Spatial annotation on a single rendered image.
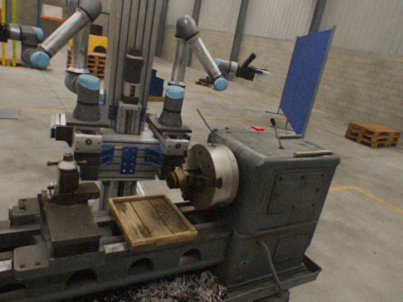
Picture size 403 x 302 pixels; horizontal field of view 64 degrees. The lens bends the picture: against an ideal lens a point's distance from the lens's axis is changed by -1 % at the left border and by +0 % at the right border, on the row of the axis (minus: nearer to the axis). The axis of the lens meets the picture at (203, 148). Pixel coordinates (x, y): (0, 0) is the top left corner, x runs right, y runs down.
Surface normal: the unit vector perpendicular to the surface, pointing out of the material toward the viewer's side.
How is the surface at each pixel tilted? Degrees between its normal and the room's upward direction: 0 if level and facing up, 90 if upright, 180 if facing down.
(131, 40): 90
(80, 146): 90
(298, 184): 90
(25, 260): 0
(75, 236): 0
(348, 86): 90
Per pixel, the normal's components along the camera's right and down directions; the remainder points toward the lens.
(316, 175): 0.49, 0.36
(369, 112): -0.84, 0.01
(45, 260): 0.18, -0.93
